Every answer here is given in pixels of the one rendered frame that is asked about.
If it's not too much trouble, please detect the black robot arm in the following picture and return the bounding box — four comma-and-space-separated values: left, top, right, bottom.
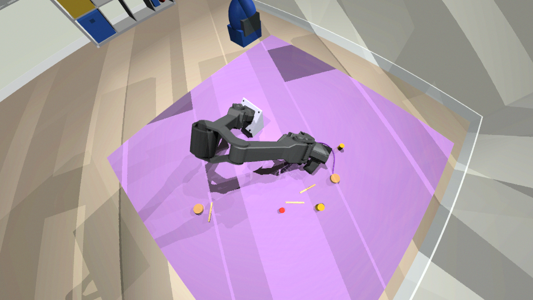
190, 103, 332, 166

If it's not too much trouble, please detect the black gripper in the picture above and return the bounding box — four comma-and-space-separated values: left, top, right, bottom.
277, 134, 321, 174

